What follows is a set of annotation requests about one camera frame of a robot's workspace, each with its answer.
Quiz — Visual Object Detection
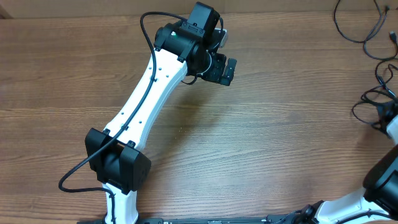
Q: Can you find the black cable at corner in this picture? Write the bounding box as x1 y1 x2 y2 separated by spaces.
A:
333 0 398 62

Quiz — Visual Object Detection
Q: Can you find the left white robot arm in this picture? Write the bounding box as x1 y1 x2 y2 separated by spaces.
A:
85 2 237 223

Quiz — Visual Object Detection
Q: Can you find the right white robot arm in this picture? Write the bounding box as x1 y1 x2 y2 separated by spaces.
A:
277 100 397 223

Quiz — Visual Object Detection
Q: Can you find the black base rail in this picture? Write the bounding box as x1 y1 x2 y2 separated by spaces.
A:
136 213 299 224

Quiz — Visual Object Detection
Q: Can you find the black USB cable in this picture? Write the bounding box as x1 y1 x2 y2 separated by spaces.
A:
351 86 398 131

